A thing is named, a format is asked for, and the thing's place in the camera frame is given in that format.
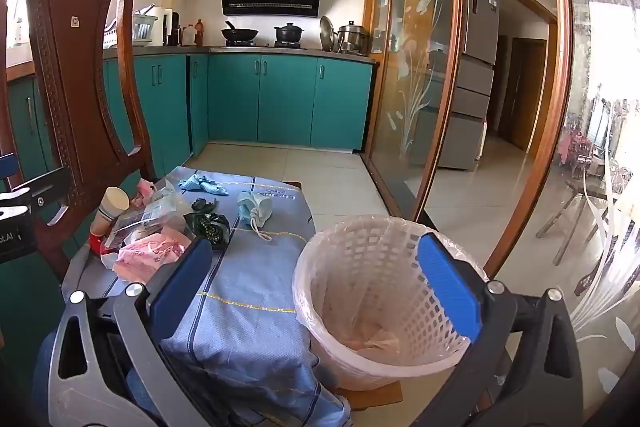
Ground teal lower kitchen cabinets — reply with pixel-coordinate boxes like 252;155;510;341
0;51;376;358

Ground light blue crumpled glove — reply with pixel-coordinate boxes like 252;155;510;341
178;173;230;197

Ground brown wooden board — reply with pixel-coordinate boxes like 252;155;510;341
336;379;405;412

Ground white plastic waste basket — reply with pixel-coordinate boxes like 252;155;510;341
292;214;493;392

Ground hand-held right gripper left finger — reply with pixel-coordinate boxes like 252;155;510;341
47;237;221;427

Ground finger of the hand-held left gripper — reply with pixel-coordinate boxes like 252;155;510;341
0;166;72;210
0;153;20;182

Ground silver refrigerator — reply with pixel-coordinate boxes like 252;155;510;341
434;0;502;171

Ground stainless steel stock pot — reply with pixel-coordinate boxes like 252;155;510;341
336;21;371;56

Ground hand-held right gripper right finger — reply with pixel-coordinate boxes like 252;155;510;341
416;232;586;427

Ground round metal pot lid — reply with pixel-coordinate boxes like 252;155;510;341
319;15;337;51

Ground thin plastic bag red print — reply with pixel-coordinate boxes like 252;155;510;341
112;227;194;284

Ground white dish rack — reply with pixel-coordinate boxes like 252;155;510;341
132;4;157;44

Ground light blue face mask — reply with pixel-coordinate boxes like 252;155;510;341
236;190;275;242

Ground grey kitchen countertop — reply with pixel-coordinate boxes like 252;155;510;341
102;44;377;64

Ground blue woven cloth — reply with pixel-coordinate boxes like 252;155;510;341
32;164;352;427

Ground black wok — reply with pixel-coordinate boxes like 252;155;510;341
221;21;260;42

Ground clear plastic bag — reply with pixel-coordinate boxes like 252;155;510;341
100;191;194;258

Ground etched glass sliding door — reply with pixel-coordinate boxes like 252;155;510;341
366;0;464;222

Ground white paper cup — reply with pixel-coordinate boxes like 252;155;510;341
96;186;130;234

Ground gas stove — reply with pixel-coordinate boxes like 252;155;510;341
222;39;309;50

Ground brown wooden door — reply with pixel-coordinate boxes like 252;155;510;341
500;36;549;152

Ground carved brown wooden chair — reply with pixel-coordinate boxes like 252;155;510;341
0;0;158;280

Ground dark dotted wrapper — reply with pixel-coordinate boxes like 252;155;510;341
185;212;231;251

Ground white kettle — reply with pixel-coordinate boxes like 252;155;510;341
149;7;174;47

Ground small pink crumpled wrapper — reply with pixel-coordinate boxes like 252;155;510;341
136;178;157;208

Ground black lidded cooking pot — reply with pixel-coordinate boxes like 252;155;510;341
273;23;304;44

